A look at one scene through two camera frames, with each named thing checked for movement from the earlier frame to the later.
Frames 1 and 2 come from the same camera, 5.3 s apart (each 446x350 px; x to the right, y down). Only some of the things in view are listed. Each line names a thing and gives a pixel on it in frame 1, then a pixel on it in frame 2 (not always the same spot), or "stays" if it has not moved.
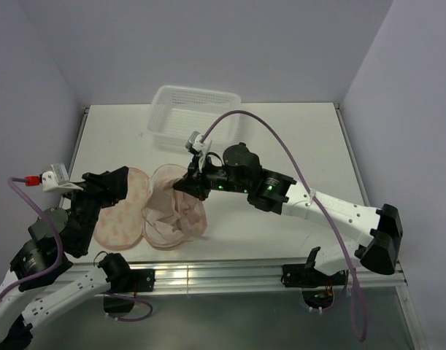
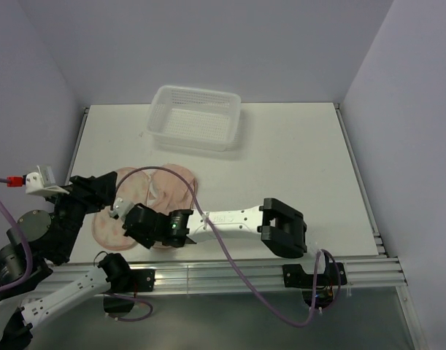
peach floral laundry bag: x=157 y=212 stays
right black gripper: x=193 y=181 to x=146 y=242
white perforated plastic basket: x=177 y=111 stays
